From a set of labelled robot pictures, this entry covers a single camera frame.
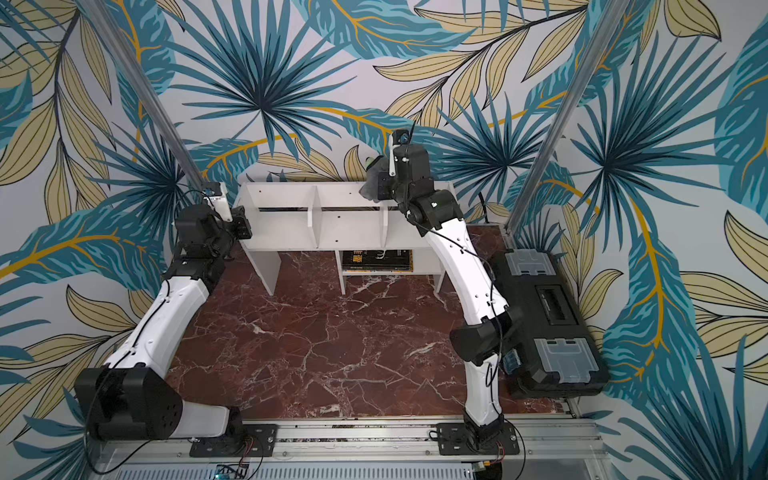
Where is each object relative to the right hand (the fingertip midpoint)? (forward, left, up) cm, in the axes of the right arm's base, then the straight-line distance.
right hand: (388, 170), depth 73 cm
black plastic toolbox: (-36, -40, -27) cm, 60 cm away
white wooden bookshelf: (-7, +5, -17) cm, 19 cm away
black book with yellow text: (-5, +2, -29) cm, 29 cm away
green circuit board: (-57, +42, -45) cm, 84 cm away
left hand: (-3, +38, -9) cm, 39 cm away
